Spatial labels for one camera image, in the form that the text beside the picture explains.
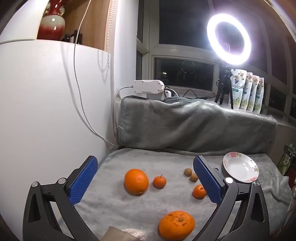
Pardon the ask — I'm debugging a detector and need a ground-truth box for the grey fleece blanket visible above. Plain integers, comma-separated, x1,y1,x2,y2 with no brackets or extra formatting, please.
46,95,293,241

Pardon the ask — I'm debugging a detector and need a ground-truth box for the white power strip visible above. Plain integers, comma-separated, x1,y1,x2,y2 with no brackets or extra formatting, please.
131,79,165,100

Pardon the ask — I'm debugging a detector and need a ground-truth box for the small mandarin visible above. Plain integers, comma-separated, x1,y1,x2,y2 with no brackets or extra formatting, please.
192,184,207,200
153,174,167,189

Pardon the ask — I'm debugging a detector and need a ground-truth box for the white floral plate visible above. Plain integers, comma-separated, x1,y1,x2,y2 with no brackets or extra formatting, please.
223,152,259,183

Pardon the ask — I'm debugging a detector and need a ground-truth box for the red and white vase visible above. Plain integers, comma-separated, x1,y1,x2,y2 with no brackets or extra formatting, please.
37,0,66,42

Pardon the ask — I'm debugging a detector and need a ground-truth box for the green carton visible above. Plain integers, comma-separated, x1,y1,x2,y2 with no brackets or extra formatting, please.
277,144,295,174

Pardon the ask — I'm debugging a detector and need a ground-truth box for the large rough-skinned orange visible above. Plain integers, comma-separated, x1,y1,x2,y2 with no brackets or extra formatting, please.
158,210,196,241

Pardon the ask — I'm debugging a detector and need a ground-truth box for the short white power cable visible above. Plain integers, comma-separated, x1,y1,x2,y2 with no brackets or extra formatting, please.
115,86,133,137

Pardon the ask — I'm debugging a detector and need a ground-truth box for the beige soft object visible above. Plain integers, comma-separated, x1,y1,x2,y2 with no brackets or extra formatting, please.
102,227,130,241

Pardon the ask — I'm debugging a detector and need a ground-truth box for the white bead string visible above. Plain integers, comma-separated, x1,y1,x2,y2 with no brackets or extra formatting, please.
105,0,117,51

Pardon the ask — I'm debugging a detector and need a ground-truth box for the ring light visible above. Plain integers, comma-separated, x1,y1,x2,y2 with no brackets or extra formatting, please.
206,13,252,66

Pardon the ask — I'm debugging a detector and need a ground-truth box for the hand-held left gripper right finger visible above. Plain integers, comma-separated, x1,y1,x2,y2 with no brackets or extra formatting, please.
193,155,272,241

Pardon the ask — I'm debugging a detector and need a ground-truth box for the black cable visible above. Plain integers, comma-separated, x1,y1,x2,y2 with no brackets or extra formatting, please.
172,89,216,100

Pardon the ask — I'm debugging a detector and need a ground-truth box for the large smooth orange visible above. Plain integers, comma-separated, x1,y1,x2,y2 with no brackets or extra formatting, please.
124,169,149,195

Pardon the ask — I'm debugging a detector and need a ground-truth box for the white window frame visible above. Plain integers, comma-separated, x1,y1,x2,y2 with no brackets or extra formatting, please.
136,0,296,121

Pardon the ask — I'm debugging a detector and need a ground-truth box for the white cabinet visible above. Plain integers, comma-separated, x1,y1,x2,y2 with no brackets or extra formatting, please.
0,39,116,232

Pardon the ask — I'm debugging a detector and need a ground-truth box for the black flask with handle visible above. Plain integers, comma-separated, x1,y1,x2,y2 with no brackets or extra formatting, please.
70,30,83,44

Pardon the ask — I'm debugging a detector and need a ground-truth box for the dark red box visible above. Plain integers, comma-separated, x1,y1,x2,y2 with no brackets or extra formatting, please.
283,170,296,186

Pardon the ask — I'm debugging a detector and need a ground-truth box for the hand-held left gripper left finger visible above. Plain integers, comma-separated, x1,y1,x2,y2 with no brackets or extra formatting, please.
22,156,102,241

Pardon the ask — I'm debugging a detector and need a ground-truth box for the white fluffy cloth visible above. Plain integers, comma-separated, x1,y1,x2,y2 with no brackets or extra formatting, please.
121,228,147,241

